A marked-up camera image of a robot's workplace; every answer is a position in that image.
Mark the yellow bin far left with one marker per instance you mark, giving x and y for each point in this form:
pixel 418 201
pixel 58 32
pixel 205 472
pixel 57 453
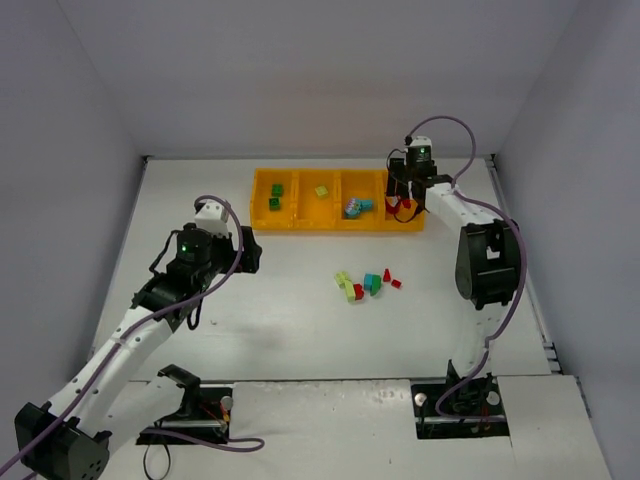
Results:
pixel 264 219

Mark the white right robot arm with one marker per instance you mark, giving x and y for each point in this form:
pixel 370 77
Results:
pixel 489 271

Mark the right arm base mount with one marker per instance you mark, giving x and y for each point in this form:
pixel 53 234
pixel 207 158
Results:
pixel 476 411

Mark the blue flower lego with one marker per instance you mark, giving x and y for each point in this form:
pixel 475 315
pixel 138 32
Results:
pixel 352 208

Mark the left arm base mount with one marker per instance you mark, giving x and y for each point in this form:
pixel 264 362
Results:
pixel 204 412

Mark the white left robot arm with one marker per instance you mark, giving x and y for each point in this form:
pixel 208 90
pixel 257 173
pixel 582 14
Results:
pixel 73 434

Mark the red flower lego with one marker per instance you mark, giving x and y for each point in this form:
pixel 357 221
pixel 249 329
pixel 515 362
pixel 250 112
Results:
pixel 392 205

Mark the yellow bin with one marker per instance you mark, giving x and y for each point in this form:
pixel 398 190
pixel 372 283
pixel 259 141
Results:
pixel 313 213
pixel 361 186
pixel 264 219

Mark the aluminium frame rail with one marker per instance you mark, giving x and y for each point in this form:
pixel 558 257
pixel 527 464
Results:
pixel 527 291

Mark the green curved lego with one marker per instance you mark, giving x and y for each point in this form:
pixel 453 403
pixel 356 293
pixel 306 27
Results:
pixel 375 286

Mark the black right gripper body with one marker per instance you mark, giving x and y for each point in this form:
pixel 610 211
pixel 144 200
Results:
pixel 407 184

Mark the light blue lego brick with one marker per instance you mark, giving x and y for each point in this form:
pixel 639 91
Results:
pixel 368 280

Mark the teal lego brick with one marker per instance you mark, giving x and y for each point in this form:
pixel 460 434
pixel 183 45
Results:
pixel 366 205

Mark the dark green lego brick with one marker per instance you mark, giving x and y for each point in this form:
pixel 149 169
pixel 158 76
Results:
pixel 277 190

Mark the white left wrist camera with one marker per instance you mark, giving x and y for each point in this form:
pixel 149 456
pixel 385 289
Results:
pixel 212 217

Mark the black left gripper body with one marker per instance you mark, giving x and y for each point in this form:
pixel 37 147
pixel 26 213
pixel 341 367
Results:
pixel 249 249

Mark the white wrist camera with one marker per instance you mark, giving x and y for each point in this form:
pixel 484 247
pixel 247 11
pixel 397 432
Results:
pixel 212 217
pixel 417 141

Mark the yellow-green lego brick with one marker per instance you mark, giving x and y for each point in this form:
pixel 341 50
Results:
pixel 321 191

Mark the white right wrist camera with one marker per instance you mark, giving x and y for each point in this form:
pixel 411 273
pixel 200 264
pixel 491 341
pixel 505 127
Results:
pixel 417 141

